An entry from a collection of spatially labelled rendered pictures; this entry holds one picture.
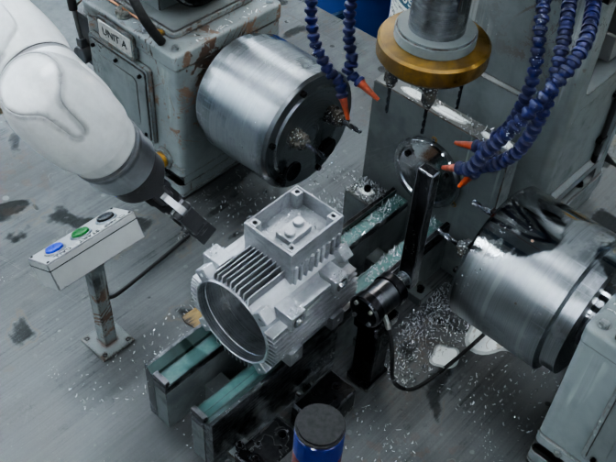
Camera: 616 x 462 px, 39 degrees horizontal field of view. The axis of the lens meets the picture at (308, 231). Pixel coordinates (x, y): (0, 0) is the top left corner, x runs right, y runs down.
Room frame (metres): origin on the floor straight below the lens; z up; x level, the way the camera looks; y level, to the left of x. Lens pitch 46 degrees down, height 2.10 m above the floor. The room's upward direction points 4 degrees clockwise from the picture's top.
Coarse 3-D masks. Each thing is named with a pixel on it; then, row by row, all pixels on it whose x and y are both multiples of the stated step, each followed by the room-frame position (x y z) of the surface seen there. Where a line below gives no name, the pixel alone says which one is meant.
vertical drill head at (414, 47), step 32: (416, 0) 1.16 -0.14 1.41; (448, 0) 1.14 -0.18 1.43; (384, 32) 1.18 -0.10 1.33; (416, 32) 1.15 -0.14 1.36; (448, 32) 1.14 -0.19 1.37; (480, 32) 1.20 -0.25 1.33; (384, 64) 1.13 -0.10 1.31; (416, 64) 1.10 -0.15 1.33; (448, 64) 1.11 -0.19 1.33; (480, 64) 1.12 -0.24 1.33
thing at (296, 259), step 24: (288, 192) 1.00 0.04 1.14; (264, 216) 0.96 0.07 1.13; (288, 216) 0.98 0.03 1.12; (312, 216) 0.98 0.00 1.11; (336, 216) 0.96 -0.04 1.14; (264, 240) 0.90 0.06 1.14; (288, 240) 0.92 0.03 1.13; (312, 240) 0.90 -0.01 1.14; (336, 240) 0.95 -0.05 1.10; (288, 264) 0.87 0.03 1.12; (312, 264) 0.90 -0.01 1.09
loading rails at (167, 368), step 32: (352, 224) 1.16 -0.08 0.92; (384, 224) 1.19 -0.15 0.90; (448, 224) 1.18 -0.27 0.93; (384, 256) 1.09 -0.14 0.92; (416, 288) 1.10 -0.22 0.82; (352, 320) 0.97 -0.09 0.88; (192, 352) 0.85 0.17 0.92; (224, 352) 0.87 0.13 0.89; (320, 352) 0.89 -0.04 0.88; (160, 384) 0.78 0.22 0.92; (192, 384) 0.82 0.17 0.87; (224, 384) 0.84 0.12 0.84; (256, 384) 0.78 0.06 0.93; (288, 384) 0.83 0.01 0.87; (160, 416) 0.79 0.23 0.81; (192, 416) 0.73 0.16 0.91; (224, 416) 0.72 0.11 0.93; (256, 416) 0.77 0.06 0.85; (224, 448) 0.72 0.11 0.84
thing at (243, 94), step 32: (224, 64) 1.34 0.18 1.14; (256, 64) 1.32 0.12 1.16; (288, 64) 1.32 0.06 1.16; (224, 96) 1.29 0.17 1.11; (256, 96) 1.26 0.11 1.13; (288, 96) 1.25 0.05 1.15; (320, 96) 1.30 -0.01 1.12; (224, 128) 1.26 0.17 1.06; (256, 128) 1.22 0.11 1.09; (288, 128) 1.23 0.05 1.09; (320, 128) 1.30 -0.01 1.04; (256, 160) 1.20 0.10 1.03; (288, 160) 1.24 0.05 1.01; (320, 160) 1.31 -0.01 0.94
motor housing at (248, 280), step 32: (256, 256) 0.91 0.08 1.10; (192, 288) 0.90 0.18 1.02; (224, 288) 0.93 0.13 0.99; (256, 288) 0.84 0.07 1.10; (288, 288) 0.86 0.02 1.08; (320, 288) 0.88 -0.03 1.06; (352, 288) 0.93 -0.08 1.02; (224, 320) 0.89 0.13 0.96; (256, 320) 0.80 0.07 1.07; (320, 320) 0.86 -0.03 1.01; (256, 352) 0.83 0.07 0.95; (288, 352) 0.81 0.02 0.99
